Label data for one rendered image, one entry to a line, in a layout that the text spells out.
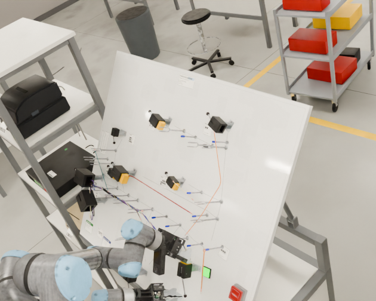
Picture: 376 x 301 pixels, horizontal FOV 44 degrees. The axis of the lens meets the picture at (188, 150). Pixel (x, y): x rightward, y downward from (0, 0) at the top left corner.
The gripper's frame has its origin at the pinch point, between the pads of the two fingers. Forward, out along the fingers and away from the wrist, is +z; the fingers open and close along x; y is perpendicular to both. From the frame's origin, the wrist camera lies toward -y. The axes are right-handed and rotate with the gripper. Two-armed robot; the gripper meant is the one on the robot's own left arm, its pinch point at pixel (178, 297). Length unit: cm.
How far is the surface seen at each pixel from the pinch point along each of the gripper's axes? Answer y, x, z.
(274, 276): 0.5, 7.0, 48.4
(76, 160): -47, 101, -26
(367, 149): -40, 129, 208
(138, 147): 6, 72, -9
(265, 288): -1.4, 2.7, 43.1
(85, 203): -25, 59, -29
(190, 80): 49, 75, 2
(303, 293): 9, -5, 54
